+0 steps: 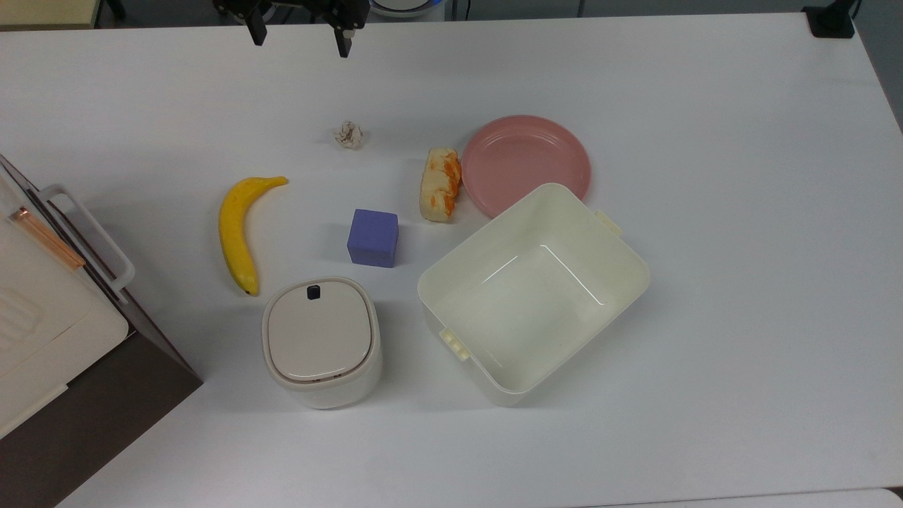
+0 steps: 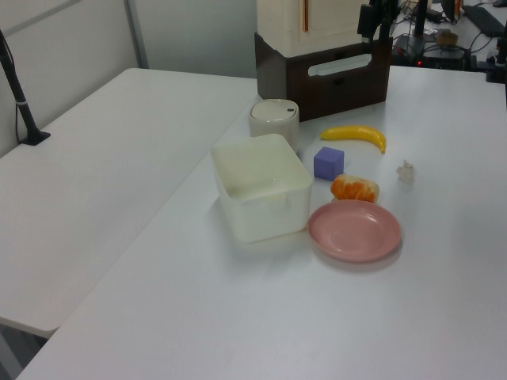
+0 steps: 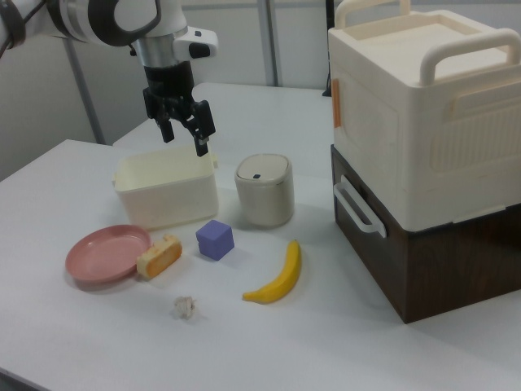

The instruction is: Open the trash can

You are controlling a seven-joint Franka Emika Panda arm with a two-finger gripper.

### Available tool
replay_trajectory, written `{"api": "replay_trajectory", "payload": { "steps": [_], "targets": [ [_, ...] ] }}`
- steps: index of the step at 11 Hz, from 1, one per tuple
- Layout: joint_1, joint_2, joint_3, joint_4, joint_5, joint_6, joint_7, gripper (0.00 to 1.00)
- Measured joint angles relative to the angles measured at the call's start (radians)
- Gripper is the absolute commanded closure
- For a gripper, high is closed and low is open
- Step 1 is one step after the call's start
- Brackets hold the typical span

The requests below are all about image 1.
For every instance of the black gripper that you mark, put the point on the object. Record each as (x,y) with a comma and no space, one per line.
(346,10)

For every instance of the white trash can with lid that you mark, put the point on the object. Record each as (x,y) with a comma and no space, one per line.
(321,342)

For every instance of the crumpled white paper ball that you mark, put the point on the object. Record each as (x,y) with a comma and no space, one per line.
(349,135)

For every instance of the orange white toy bread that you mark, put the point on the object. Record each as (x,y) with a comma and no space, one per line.
(439,185)

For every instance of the yellow banana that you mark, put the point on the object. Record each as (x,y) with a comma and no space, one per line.
(233,233)

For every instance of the purple cube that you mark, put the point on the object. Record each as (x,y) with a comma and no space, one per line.
(372,238)

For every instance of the pink plate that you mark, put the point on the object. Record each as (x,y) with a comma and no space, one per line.
(522,159)

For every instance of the beige background desk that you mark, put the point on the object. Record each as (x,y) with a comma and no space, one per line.
(42,10)

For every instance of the orange tape strip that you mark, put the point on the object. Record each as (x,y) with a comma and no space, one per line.
(46,236)

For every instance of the cream plastic storage bin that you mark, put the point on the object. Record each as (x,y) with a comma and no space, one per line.
(536,296)

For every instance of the cream plastic storage box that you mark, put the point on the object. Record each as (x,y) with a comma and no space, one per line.
(35,331)

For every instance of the dark brown wooden drawer cabinet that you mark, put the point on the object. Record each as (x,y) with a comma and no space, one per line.
(106,416)

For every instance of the black table clamp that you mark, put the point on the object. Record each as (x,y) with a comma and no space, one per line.
(831,17)

